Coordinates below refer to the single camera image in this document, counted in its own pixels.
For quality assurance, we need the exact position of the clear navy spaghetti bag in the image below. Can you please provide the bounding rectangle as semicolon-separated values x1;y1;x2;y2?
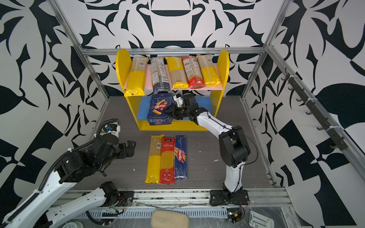
150;58;171;94

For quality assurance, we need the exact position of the yellow noodle bag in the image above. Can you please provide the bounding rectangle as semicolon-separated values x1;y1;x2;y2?
165;57;189;89

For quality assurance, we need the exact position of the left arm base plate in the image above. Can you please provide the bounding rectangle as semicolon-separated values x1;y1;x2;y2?
111;191;135;207

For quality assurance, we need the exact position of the yellow shelf unit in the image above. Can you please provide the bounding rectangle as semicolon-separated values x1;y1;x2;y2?
116;49;230;131

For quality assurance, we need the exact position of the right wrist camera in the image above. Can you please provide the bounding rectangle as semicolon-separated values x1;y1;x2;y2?
174;94;184;108

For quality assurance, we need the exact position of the blue Barilla spaghetti bag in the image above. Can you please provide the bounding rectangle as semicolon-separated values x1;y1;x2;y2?
174;135;187;180

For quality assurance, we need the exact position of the blue Barilla pasta box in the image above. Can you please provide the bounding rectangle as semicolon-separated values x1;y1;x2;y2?
146;93;173;126

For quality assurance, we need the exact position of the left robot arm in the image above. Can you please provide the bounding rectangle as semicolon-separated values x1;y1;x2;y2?
1;134;136;228

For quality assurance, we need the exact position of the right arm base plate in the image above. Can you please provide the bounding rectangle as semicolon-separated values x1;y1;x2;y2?
209;188;250;206

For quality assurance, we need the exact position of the yellow end spaghetti bag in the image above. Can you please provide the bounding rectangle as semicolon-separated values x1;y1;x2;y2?
196;55;221;87

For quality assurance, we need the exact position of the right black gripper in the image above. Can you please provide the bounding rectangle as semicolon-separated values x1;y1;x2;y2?
164;104;193;119

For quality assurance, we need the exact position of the beige sponge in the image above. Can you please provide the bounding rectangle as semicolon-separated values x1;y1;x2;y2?
151;210;189;228

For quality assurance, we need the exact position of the red end spaghetti bag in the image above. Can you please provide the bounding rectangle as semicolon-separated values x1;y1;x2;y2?
182;56;205;89

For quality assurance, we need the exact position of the yellow pasta bag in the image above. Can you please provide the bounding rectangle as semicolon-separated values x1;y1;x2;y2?
145;135;164;184
124;58;148;97

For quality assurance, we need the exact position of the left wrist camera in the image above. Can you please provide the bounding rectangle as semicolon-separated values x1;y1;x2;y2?
105;123;120;138

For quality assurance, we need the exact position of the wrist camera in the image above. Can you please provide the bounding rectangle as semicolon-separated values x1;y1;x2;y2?
105;123;120;138
174;94;184;108

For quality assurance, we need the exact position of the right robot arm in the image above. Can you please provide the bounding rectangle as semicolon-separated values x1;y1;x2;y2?
169;94;251;198

